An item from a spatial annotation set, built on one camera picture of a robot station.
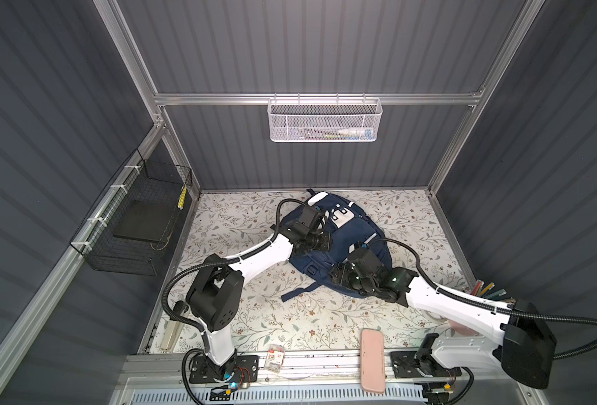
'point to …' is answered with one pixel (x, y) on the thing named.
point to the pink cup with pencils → (487, 290)
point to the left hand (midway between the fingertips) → (332, 240)
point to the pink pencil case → (373, 367)
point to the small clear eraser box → (275, 358)
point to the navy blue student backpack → (350, 225)
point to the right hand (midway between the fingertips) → (336, 277)
